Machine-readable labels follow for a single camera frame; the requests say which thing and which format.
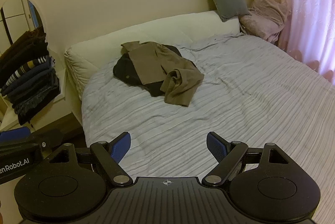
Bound crumpled pink blanket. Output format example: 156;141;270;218
239;0;291;42

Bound black garment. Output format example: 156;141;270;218
113;44;184;97

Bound oval wall mirror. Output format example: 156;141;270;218
0;0;47;55

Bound olive brown pants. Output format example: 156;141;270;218
121;41;205;107

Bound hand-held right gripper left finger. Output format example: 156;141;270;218
48;132;133;186

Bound stack of dark folded clothes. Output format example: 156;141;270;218
0;26;62;126

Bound pink curtain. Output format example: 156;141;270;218
255;0;335;78

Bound grey striped bedspread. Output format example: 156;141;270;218
81;33;335;188

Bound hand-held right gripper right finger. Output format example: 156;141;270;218
201;132;290;186

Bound white padded bolster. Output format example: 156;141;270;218
64;10;241;99

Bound white nightstand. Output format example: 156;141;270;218
0;68;84;135

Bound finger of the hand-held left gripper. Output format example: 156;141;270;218
0;127;31;146
26;129;64;150

